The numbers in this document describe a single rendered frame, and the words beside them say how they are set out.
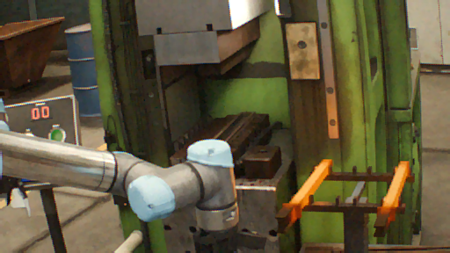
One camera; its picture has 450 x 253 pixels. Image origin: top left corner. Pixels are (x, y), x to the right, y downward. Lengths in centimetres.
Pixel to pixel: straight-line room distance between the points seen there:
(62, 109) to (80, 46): 447
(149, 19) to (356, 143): 73
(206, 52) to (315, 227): 68
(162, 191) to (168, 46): 95
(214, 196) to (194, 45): 86
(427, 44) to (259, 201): 535
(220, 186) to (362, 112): 95
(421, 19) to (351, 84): 514
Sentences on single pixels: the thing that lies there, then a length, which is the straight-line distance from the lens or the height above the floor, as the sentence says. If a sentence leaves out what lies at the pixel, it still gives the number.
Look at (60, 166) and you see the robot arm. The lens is 114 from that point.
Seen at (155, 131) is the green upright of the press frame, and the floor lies 102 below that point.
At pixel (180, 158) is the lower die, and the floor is 98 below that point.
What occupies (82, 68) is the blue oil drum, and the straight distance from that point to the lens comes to 665.
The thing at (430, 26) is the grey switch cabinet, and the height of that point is 51.
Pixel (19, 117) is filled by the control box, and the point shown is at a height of 116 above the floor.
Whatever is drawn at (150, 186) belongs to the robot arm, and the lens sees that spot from 110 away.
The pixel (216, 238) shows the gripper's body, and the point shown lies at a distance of 121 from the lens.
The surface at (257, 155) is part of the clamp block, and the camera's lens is 203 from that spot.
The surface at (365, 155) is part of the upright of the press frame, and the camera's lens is 208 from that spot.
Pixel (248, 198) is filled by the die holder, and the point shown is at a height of 88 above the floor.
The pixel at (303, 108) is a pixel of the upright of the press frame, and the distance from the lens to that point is 206.
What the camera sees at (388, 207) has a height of 98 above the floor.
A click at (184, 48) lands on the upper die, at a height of 132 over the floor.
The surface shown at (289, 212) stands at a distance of 163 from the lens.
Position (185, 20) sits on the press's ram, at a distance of 196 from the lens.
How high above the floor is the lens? 165
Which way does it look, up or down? 17 degrees down
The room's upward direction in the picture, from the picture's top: 7 degrees counter-clockwise
